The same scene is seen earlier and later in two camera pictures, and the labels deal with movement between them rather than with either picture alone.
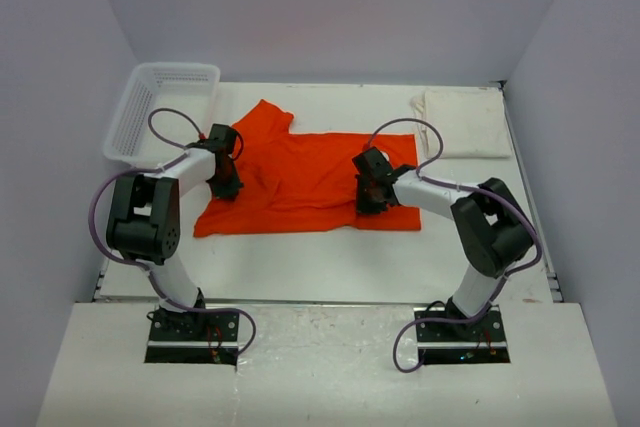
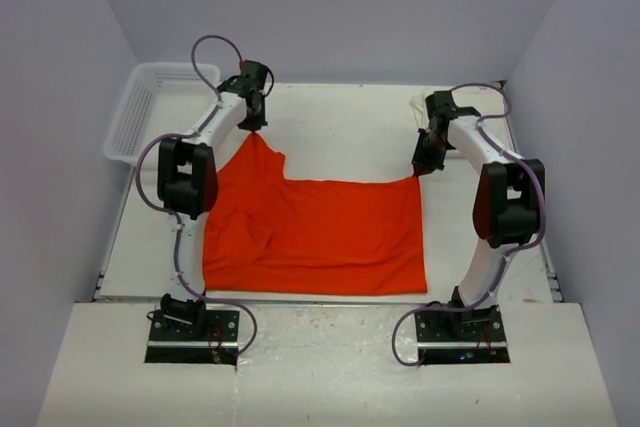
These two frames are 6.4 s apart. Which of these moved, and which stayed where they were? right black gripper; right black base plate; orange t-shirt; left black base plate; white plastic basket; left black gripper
Moved: left black gripper; orange t-shirt; right black gripper
Stayed: right black base plate; left black base plate; white plastic basket
